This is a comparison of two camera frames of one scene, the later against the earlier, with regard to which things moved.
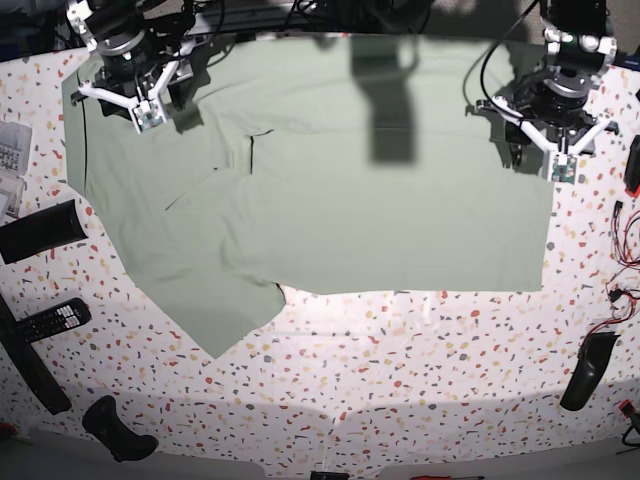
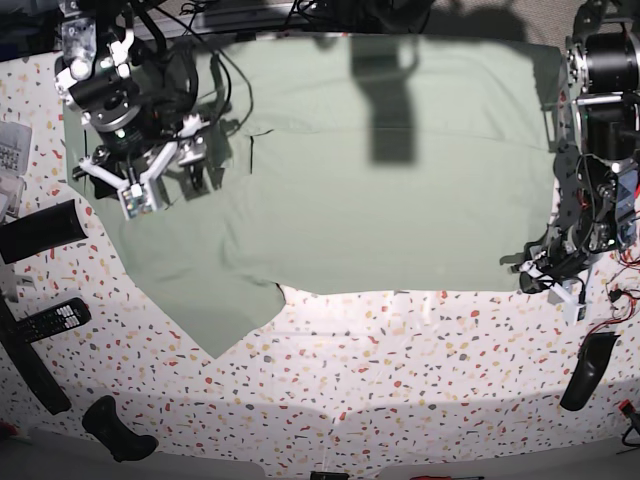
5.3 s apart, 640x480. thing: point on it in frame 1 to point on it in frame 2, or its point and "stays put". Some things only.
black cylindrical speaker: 41,231 stays put
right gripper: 552,113 to 555,261
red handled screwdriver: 445,477 stays put
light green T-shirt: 324,164 stays put
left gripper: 136,70 to 136,163
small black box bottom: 328,475 stays put
